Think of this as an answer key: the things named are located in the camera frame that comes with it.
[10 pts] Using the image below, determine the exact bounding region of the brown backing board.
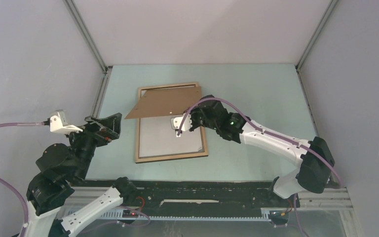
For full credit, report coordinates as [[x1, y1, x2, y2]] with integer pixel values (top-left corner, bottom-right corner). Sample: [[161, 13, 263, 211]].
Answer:
[[125, 86, 202, 119]]

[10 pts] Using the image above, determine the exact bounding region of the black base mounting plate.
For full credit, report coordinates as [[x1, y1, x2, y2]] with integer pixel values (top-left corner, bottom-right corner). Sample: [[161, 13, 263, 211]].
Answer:
[[104, 178, 301, 219]]

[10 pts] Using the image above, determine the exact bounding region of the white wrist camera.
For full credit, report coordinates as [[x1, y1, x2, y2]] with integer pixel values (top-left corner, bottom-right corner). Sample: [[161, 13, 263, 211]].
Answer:
[[170, 115, 191, 137], [49, 110, 83, 135]]

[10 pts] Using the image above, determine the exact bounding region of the wooden picture frame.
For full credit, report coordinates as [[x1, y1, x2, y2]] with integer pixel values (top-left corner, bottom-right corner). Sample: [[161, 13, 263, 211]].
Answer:
[[134, 82, 209, 163]]

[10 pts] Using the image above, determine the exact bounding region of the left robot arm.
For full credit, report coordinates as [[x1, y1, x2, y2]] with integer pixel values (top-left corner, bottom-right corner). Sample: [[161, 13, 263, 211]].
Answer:
[[21, 110, 137, 237]]

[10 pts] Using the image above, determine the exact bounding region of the landscape photo print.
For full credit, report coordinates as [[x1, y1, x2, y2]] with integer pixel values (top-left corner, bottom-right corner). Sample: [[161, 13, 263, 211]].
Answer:
[[138, 116, 208, 158]]

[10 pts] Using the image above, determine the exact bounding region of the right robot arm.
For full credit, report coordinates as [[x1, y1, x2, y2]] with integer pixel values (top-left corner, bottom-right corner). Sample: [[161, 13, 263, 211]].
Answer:
[[177, 95, 335, 206]]

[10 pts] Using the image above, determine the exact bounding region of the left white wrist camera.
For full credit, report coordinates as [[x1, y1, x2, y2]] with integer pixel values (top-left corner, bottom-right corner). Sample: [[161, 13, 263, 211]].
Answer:
[[49, 110, 83, 135]]

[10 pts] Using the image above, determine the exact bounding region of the corner aluminium post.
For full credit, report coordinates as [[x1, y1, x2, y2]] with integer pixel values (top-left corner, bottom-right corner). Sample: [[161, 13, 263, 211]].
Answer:
[[295, 0, 340, 136], [63, 0, 112, 117]]

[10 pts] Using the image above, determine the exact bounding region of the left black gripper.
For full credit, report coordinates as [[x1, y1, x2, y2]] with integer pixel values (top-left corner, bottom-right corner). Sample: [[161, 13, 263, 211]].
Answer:
[[65, 112, 123, 180]]

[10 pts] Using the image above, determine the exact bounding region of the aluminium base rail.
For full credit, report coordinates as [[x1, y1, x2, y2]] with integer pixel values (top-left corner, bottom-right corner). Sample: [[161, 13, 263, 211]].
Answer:
[[47, 187, 363, 237]]

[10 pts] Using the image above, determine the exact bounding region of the right corner aluminium post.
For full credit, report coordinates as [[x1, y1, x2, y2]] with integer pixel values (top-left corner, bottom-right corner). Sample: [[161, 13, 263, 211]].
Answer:
[[295, 0, 340, 136]]

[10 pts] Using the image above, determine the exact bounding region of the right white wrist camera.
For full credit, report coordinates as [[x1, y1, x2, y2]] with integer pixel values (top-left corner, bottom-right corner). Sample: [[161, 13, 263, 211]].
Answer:
[[170, 115, 191, 137]]

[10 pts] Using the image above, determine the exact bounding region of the left corner aluminium post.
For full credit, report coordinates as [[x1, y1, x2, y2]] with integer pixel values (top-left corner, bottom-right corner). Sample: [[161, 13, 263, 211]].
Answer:
[[63, 0, 112, 117]]

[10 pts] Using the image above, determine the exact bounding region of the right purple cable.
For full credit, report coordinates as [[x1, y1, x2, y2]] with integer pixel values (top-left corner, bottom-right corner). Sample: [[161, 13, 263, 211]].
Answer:
[[176, 97, 344, 237]]

